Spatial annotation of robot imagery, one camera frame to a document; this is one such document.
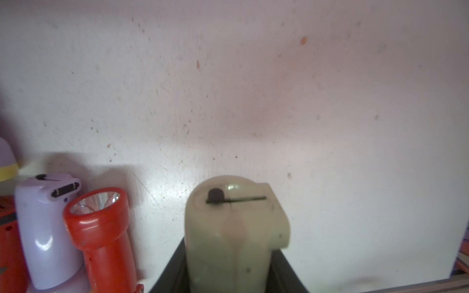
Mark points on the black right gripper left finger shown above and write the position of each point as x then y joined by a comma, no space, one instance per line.
175,277

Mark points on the purple flashlight far left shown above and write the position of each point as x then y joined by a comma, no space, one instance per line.
8,163

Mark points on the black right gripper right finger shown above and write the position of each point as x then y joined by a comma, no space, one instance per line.
281,276

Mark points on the green flashlight row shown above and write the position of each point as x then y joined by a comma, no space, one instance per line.
232,226

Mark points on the purple flashlight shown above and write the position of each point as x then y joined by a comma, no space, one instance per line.
8,163
54,264

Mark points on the red flashlight lower middle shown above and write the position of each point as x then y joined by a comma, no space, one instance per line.
97,223

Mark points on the purple flashlight lower left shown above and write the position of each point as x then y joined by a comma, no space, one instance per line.
54,264

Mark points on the red flashlight lower left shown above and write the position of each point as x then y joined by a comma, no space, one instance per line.
14,272

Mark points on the red flashlight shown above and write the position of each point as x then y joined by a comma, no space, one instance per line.
97,223
14,272

